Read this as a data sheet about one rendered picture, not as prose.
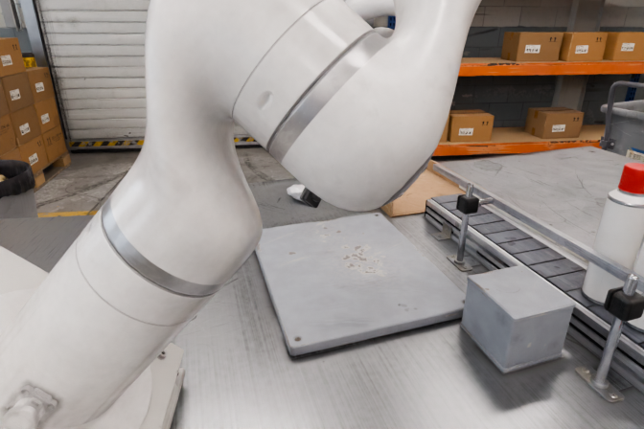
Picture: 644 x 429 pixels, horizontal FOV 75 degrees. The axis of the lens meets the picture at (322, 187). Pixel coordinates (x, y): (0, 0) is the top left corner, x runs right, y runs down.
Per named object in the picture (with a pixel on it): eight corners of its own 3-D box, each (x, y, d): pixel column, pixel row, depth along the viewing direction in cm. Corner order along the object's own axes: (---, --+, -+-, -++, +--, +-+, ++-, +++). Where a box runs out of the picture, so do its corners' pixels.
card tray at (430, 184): (484, 204, 106) (486, 190, 104) (391, 217, 99) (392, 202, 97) (423, 167, 132) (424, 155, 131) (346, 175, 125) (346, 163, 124)
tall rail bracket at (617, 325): (643, 381, 54) (684, 272, 48) (599, 395, 52) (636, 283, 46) (619, 363, 57) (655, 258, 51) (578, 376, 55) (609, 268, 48)
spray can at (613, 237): (631, 304, 61) (675, 170, 53) (603, 310, 59) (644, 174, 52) (599, 283, 65) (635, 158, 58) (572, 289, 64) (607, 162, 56)
